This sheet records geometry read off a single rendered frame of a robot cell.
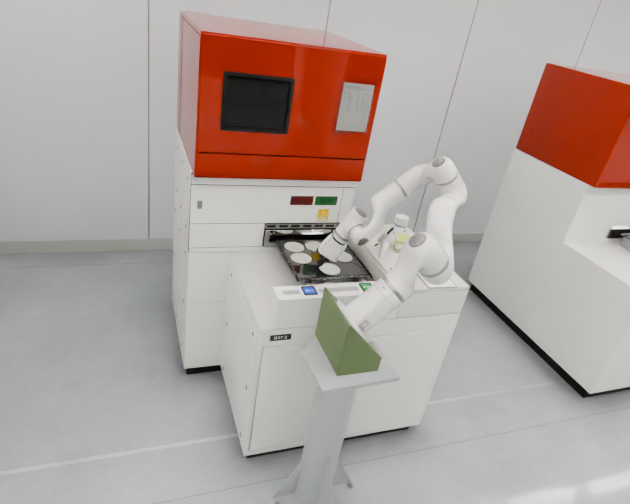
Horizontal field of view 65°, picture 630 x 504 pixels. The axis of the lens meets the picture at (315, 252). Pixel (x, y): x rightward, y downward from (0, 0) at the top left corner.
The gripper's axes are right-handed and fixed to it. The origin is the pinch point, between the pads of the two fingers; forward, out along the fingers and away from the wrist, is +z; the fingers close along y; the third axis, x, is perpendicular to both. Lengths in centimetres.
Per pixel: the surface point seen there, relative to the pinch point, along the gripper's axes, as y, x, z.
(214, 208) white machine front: -54, 5, 10
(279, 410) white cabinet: 21, -39, 53
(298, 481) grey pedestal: 45, -52, 70
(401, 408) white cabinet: 79, -8, 39
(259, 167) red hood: -47, 9, -18
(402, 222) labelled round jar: 27, 38, -26
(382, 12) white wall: -43, 203, -91
